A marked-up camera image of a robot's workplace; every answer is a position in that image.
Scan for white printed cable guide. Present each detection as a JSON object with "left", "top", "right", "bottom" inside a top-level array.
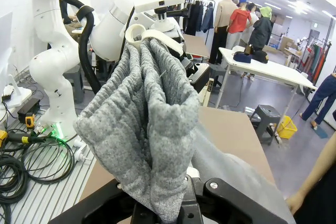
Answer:
[{"left": 124, "top": 23, "right": 185, "bottom": 55}]

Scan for black power box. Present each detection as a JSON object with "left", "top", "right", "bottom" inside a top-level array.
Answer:
[{"left": 17, "top": 98, "right": 41, "bottom": 117}]

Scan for brown topped table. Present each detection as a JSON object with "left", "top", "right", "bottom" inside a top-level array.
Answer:
[{"left": 182, "top": 33, "right": 211, "bottom": 60}]

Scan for grey training pants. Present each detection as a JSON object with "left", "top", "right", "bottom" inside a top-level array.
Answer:
[{"left": 72, "top": 37, "right": 296, "bottom": 224}]

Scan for person's left forearm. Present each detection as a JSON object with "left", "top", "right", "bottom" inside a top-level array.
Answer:
[{"left": 293, "top": 130, "right": 336, "bottom": 204}]

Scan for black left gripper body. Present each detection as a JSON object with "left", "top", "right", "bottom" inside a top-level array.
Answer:
[{"left": 180, "top": 56, "right": 211, "bottom": 93}]

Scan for navy pouch bag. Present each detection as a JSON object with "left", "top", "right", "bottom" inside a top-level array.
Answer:
[{"left": 233, "top": 50, "right": 253, "bottom": 64}]

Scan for mannequin in white shirt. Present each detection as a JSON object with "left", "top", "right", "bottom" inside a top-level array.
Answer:
[{"left": 241, "top": 2, "right": 259, "bottom": 44}]

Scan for person's left hand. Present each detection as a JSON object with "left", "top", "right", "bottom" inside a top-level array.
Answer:
[{"left": 285, "top": 190, "right": 307, "bottom": 216}]

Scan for yellow plastic crate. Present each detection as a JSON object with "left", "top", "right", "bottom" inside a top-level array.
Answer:
[{"left": 275, "top": 114, "right": 298, "bottom": 140}]

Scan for white work table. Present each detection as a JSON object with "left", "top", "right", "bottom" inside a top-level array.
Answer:
[{"left": 218, "top": 46, "right": 319, "bottom": 131}]

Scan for navy pants mannequin legs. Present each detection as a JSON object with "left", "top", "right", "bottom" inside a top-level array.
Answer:
[{"left": 299, "top": 73, "right": 336, "bottom": 129}]

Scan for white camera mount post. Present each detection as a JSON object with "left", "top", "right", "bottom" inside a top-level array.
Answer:
[{"left": 151, "top": 11, "right": 176, "bottom": 32}]

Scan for white power plug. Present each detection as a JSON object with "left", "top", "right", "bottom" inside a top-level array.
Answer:
[{"left": 73, "top": 140, "right": 91, "bottom": 161}]

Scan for mannequin in green hood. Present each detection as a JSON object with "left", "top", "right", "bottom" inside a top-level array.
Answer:
[{"left": 247, "top": 5, "right": 274, "bottom": 52}]

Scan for rack of dark clothes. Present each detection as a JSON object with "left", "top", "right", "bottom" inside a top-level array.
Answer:
[{"left": 183, "top": 0, "right": 216, "bottom": 37}]

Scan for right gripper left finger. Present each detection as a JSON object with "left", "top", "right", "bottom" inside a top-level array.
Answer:
[{"left": 49, "top": 178, "right": 159, "bottom": 224}]

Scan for black left arm hose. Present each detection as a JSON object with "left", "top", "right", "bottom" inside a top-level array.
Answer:
[{"left": 58, "top": 0, "right": 102, "bottom": 97}]

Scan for person's black t-shirt torso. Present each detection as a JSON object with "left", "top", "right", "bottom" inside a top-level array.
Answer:
[{"left": 292, "top": 160, "right": 336, "bottom": 224}]

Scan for rack of colourful clothes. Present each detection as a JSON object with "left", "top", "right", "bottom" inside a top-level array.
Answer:
[{"left": 301, "top": 37, "right": 332, "bottom": 83}]

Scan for mannequin in red hoodie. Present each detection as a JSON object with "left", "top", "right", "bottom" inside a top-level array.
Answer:
[{"left": 226, "top": 0, "right": 253, "bottom": 50}]

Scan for black bag with tan label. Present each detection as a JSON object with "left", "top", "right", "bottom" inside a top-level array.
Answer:
[{"left": 251, "top": 49, "right": 269, "bottom": 64}]

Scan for stacked cardboard boxes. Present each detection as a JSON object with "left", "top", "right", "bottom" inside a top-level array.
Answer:
[{"left": 278, "top": 35, "right": 296, "bottom": 53}]

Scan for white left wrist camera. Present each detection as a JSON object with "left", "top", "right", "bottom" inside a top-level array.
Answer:
[{"left": 133, "top": 0, "right": 186, "bottom": 14}]

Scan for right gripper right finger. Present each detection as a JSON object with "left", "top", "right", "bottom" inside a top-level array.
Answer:
[{"left": 183, "top": 176, "right": 289, "bottom": 224}]

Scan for black cable bundle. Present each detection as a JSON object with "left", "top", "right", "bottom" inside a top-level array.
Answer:
[{"left": 0, "top": 134, "right": 77, "bottom": 224}]

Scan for mannequin in beige shirt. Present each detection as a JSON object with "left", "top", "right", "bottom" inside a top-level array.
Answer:
[{"left": 208, "top": 0, "right": 238, "bottom": 66}]

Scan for yellow black hand tool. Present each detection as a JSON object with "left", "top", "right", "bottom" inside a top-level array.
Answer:
[{"left": 25, "top": 113, "right": 36, "bottom": 130}]

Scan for blue floor mat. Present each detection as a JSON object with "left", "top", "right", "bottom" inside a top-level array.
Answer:
[{"left": 310, "top": 123, "right": 329, "bottom": 139}]

